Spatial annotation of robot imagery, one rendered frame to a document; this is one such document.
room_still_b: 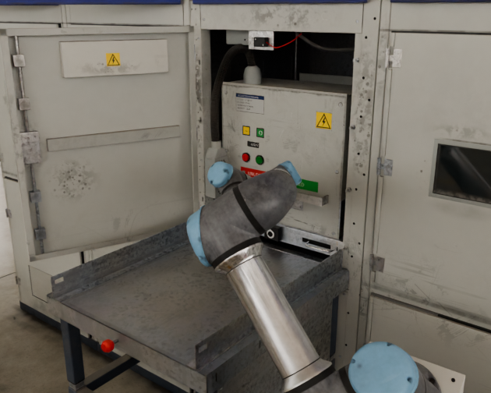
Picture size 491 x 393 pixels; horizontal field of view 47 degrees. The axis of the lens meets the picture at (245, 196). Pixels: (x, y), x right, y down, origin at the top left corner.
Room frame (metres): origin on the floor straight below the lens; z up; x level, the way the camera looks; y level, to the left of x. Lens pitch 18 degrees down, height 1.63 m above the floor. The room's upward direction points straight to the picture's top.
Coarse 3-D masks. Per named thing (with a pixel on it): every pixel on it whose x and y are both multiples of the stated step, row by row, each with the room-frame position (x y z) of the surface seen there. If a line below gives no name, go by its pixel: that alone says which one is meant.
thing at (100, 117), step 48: (0, 48) 1.72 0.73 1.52; (48, 48) 1.79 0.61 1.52; (96, 48) 1.83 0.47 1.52; (144, 48) 1.91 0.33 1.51; (192, 48) 2.00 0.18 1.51; (48, 96) 1.78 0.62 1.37; (96, 96) 1.86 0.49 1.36; (144, 96) 1.94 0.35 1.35; (192, 96) 2.00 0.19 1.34; (48, 144) 1.76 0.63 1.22; (96, 144) 1.83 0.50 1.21; (144, 144) 1.93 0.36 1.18; (48, 192) 1.76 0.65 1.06; (96, 192) 1.84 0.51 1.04; (144, 192) 1.93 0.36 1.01; (192, 192) 2.02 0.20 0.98; (48, 240) 1.76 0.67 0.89; (96, 240) 1.83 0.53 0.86
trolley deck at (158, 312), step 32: (192, 256) 1.73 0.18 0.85; (288, 256) 1.73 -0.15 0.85; (96, 288) 1.50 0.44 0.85; (128, 288) 1.50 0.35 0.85; (160, 288) 1.50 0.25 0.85; (192, 288) 1.50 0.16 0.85; (224, 288) 1.50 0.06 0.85; (320, 288) 1.50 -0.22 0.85; (64, 320) 1.41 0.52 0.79; (96, 320) 1.32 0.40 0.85; (128, 320) 1.32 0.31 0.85; (160, 320) 1.32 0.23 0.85; (192, 320) 1.32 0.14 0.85; (224, 320) 1.32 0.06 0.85; (128, 352) 1.24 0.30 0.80; (160, 352) 1.17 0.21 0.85; (192, 352) 1.17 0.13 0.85; (224, 352) 1.17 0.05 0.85; (256, 352) 1.23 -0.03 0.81; (192, 384) 1.10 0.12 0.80
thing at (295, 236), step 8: (280, 224) 1.82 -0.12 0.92; (288, 232) 1.79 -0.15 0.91; (296, 232) 1.77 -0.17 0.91; (304, 232) 1.75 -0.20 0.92; (312, 232) 1.75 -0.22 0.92; (280, 240) 1.81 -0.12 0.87; (288, 240) 1.79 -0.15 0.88; (296, 240) 1.77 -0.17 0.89; (304, 240) 1.76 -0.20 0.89; (312, 240) 1.74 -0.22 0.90; (320, 240) 1.72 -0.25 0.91; (328, 240) 1.70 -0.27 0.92; (336, 240) 1.68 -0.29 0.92; (328, 248) 1.70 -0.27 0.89
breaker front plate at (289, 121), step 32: (224, 96) 1.98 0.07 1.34; (288, 96) 1.82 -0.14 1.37; (320, 96) 1.74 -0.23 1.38; (224, 128) 1.98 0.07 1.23; (288, 128) 1.81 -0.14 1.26; (320, 128) 1.74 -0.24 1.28; (288, 160) 1.81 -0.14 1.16; (320, 160) 1.74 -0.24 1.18; (320, 192) 1.73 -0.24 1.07; (288, 224) 1.81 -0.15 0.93; (320, 224) 1.73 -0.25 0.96
